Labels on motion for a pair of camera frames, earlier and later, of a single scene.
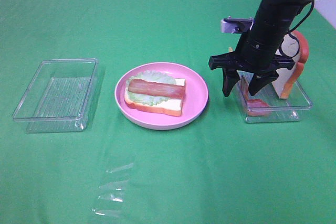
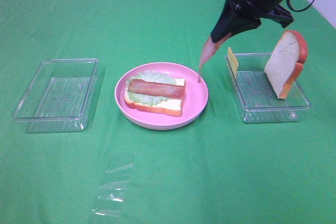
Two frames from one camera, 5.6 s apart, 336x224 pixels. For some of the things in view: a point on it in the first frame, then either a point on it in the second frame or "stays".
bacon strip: x=155 y=88 stays
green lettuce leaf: x=153 y=76 stays
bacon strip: x=255 y=107 to x=209 y=49
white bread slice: x=171 y=106 stays
